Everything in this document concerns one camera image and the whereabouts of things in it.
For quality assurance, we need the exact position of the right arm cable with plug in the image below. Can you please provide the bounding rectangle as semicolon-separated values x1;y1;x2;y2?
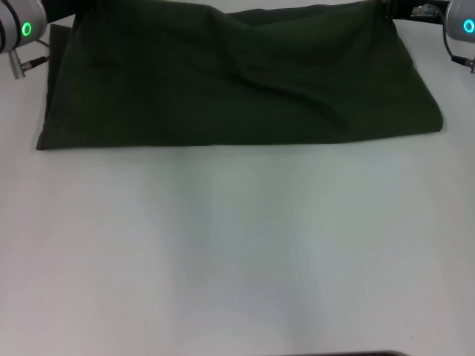
432;5;475;75

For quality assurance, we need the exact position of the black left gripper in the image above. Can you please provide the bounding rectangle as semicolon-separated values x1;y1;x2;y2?
41;0;105;24

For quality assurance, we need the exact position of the arm cable with plug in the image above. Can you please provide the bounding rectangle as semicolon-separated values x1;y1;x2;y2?
432;5;475;75
8;39;51;80

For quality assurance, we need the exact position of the left arm cable with plug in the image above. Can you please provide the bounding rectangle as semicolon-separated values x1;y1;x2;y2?
8;39;51;80

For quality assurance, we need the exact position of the dark green FREE T-shirt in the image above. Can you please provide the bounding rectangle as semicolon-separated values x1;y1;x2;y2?
35;0;445;151

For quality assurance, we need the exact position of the dark grey torso edge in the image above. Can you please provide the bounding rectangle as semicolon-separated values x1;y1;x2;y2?
333;349;422;356

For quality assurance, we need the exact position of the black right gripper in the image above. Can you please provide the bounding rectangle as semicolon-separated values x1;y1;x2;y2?
376;0;452;27

